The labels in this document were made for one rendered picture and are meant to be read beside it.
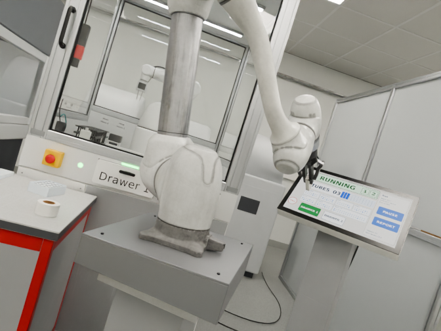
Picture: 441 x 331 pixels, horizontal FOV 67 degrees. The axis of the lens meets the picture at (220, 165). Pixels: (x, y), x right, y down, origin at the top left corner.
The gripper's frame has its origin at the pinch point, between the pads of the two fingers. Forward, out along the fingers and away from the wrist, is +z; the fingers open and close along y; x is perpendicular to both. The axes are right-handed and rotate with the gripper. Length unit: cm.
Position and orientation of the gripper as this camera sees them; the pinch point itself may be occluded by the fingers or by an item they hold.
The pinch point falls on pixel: (308, 182)
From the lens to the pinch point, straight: 142.7
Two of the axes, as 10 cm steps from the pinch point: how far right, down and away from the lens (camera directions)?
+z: 2.1, 7.0, 6.8
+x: -5.2, 6.7, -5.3
